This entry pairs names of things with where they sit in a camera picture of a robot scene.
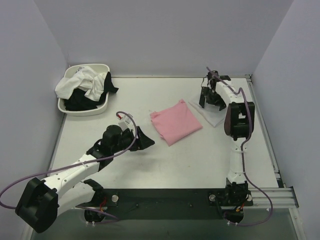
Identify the pink t shirt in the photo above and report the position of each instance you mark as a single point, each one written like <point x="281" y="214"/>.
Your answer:
<point x="175" y="123"/>

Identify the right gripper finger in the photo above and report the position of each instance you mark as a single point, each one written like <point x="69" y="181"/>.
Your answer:
<point x="203" y="94"/>
<point x="221" y="105"/>

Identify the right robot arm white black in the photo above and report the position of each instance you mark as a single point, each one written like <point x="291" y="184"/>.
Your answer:
<point x="238" y="125"/>

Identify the black t shirt in basket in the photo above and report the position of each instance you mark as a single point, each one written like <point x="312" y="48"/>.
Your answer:
<point x="79" y="102"/>

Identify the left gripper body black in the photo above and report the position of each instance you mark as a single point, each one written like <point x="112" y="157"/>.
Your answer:
<point x="136" y="139"/>

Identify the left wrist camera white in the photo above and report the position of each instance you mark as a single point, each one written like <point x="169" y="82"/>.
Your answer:
<point x="124" y="122"/>

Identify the white t shirt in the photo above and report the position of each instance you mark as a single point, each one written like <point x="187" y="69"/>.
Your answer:
<point x="85" y="79"/>
<point x="210" y="113"/>

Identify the white plastic basket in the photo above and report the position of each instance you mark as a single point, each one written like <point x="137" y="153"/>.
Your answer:
<point x="98" y="67"/>

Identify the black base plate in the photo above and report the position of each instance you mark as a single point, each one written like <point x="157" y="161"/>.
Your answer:
<point x="168" y="204"/>

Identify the white t shirt in basket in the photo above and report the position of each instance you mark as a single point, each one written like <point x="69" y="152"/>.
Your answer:
<point x="85" y="79"/>

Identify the aluminium front rail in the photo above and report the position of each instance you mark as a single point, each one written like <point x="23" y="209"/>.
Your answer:
<point x="275" y="197"/>

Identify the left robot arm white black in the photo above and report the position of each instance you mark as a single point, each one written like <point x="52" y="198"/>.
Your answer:
<point x="41" y="217"/>

